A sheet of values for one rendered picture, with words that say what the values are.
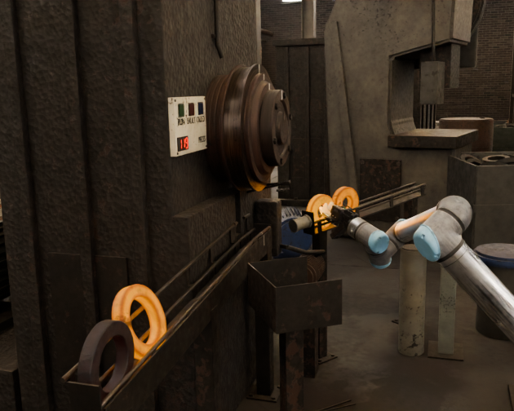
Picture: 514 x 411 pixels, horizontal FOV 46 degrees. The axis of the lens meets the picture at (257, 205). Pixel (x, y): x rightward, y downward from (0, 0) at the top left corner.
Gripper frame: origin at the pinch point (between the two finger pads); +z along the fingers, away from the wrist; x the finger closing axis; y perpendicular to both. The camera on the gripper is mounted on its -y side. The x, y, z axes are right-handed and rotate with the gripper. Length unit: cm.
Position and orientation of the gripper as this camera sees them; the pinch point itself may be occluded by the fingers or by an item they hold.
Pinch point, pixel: (321, 209)
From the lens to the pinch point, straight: 275.4
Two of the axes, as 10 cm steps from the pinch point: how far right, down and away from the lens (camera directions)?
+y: 1.7, -8.9, -4.2
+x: -7.9, 1.3, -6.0
